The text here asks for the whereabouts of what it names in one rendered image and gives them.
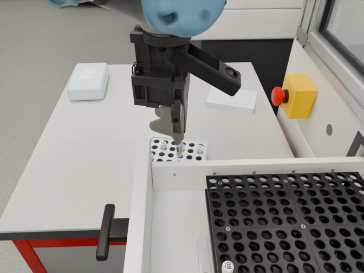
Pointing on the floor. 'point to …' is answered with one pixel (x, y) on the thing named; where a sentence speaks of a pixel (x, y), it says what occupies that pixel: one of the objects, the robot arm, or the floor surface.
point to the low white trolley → (115, 167)
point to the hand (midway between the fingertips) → (182, 136)
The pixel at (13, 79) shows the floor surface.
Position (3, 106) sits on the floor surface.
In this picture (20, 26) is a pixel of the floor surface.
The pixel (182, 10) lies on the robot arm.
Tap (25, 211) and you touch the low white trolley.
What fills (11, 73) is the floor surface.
